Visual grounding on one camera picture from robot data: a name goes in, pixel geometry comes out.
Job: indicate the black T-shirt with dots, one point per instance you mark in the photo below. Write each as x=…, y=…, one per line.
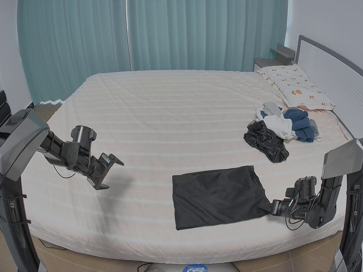
x=215, y=197

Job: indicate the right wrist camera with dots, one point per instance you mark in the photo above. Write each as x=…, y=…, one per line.
x=289, y=193

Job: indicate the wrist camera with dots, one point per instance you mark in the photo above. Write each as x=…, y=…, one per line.
x=93, y=134
x=289, y=193

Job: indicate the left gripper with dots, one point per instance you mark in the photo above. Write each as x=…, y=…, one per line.
x=99, y=168

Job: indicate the pile of clothes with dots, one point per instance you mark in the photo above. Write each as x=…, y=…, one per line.
x=266, y=143

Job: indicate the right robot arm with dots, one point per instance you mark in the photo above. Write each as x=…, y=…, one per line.
x=329, y=197

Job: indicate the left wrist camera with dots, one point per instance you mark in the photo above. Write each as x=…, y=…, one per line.
x=93, y=134

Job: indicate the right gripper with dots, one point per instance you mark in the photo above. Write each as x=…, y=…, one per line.
x=279, y=208

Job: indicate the bed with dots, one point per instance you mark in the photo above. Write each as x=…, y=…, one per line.
x=170, y=117

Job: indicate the grey bedside table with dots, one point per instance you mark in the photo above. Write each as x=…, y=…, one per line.
x=275, y=59

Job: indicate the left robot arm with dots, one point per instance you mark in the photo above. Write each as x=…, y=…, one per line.
x=22, y=140

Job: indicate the black chest of drawers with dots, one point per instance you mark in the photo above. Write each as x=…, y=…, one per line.
x=5, y=109

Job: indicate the white printed pillow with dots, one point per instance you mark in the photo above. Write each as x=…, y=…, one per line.
x=297, y=86

